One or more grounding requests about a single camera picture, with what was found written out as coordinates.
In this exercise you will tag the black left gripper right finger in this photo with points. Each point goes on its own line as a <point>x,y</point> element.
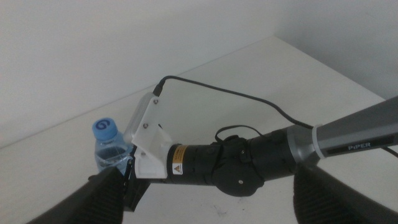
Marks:
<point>323,199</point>

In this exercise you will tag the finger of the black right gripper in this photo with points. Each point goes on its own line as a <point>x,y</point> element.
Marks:
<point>94,177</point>

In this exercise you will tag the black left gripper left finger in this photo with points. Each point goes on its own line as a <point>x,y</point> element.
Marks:
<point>99,202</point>

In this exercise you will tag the clear water bottle blue cap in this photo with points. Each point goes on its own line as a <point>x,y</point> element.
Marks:
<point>107,146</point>

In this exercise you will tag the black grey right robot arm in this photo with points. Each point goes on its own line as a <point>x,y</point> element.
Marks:
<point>233,168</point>

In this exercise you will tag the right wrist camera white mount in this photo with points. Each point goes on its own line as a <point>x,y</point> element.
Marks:
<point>149,137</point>

